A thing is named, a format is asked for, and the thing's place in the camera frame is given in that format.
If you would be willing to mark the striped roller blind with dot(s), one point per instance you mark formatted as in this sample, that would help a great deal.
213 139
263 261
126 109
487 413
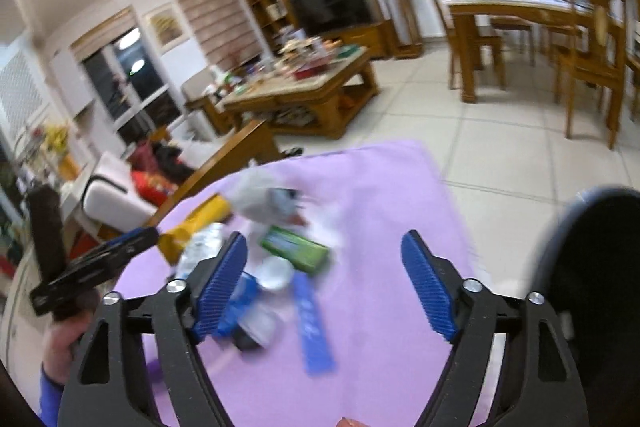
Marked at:
215 17

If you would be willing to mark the red cushion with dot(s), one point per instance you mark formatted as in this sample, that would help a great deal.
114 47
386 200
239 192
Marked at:
150 187

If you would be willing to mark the wooden sofa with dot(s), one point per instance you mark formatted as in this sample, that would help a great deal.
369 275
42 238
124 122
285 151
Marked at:
235 152

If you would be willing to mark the large window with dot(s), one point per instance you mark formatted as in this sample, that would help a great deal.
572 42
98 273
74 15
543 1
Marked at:
125 72

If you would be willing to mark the person's left hand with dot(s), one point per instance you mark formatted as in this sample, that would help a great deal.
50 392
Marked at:
62 347

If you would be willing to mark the wooden television stand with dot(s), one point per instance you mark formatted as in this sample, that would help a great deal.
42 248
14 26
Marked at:
370 39

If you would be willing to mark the white round lid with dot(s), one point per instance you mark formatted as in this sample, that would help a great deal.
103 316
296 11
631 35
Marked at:
276 272

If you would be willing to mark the person's left forearm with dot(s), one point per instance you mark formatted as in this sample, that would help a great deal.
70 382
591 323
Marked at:
50 402

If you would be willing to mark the yellow packet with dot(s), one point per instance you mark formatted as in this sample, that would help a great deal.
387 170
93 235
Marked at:
200 217

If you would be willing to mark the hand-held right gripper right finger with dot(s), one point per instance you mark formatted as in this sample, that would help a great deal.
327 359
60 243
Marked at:
430 292

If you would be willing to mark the red gift box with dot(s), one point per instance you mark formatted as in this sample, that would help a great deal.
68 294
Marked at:
310 69

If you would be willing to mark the white shelf unit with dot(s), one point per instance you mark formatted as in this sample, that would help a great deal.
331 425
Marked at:
20 207

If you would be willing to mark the yellow flowers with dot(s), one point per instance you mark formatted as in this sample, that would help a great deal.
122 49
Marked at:
57 138

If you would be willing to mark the dark clothes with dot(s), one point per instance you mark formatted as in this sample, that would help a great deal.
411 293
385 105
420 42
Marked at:
170 159

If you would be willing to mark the black trash bin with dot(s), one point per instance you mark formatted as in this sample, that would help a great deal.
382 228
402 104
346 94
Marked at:
600 282

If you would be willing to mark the black white round container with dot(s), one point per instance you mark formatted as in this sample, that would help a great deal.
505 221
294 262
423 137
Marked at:
257 332

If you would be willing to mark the purple tablecloth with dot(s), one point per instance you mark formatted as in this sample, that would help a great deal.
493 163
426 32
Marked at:
375 207

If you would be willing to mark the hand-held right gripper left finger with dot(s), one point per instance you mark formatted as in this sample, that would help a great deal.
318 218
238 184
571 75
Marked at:
220 289

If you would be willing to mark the framed sunflower painting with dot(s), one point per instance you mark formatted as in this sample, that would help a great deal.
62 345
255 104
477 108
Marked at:
167 27

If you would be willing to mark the wooden coffee table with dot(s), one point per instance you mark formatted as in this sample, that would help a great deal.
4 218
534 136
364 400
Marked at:
325 102

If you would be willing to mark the clear plastic bottle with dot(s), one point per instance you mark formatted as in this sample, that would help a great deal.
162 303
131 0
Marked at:
202 247

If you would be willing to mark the person's right hand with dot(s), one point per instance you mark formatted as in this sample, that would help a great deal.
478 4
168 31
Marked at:
351 423

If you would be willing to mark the white plastic bag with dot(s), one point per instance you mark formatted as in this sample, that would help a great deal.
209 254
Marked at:
255 194

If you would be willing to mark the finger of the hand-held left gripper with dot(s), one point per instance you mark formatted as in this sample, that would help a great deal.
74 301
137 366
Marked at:
132 241

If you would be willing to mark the black television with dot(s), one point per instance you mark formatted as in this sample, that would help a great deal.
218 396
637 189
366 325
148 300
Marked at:
330 4

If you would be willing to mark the tall wooden plant stand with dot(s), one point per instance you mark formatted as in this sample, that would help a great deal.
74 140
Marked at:
405 22

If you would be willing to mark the blue plastic wrapper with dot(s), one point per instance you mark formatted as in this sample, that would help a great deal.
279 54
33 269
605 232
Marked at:
242 297

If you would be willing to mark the white lattice panel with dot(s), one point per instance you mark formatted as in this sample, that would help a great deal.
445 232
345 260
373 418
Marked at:
22 92

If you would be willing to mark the wooden armchair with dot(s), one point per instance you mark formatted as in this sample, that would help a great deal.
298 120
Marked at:
197 87

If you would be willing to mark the wooden dining table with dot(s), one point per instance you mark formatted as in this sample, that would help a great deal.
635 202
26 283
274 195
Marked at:
467 57

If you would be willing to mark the green box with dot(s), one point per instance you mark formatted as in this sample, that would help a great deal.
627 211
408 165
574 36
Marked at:
295 247

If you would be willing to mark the assorted coffee table clutter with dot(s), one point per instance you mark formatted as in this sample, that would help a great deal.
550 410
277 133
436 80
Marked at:
300 52

